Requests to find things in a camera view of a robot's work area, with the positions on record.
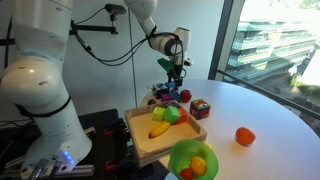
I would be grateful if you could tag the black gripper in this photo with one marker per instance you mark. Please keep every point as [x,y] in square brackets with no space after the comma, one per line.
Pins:
[176,71]

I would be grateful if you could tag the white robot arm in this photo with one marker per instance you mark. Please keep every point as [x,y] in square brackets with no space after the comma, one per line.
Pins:
[40,83]

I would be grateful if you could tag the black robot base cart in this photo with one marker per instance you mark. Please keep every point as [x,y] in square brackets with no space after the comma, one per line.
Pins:
[100,150]

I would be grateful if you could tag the teal rubber cube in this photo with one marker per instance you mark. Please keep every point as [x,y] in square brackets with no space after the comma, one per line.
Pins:
[176,96]

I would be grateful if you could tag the magenta rubber cube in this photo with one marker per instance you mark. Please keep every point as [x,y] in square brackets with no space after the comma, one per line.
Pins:
[166,97]

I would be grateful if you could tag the red toy apple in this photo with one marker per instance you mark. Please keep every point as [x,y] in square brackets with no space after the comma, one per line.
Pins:
[185,96]

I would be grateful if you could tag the zebra print fabric cube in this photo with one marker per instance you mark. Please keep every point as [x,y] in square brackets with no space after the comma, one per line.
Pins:
[155,89]

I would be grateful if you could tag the bright green rubber cube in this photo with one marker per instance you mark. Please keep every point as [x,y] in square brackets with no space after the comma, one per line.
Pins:
[171,114]

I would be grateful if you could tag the orange rubber cube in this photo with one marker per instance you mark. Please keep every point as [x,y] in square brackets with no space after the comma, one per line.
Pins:
[182,116]

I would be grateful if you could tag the yellow-green rubber cube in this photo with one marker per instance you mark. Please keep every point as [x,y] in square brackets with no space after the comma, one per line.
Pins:
[158,114]

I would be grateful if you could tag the multicolour fabric cube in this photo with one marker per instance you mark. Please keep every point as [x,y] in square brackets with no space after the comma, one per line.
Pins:
[200,109]

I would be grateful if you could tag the wooden tray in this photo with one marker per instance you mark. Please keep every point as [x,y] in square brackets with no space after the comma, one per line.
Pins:
[173,135]

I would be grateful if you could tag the yellow-orange toy fruit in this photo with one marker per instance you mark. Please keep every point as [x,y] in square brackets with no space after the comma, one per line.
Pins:
[198,165]

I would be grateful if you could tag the orange toy fruit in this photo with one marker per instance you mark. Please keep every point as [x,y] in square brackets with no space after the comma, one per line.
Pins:
[245,136]

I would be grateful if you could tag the small red toy fruit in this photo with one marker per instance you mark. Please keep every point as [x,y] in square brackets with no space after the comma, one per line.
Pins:
[186,174]

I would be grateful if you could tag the yellow banana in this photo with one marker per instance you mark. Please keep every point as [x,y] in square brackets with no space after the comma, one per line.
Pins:
[159,130]

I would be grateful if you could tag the green plastic bowl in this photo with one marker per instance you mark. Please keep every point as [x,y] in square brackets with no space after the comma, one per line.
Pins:
[181,151]

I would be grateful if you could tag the red and black clamp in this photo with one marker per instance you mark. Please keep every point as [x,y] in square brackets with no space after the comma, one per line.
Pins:
[111,131]

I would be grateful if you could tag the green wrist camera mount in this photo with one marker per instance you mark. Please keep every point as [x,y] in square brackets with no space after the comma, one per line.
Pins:
[165,64]

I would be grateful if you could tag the black camera on mount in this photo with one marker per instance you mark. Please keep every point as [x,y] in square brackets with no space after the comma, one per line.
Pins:
[115,9]

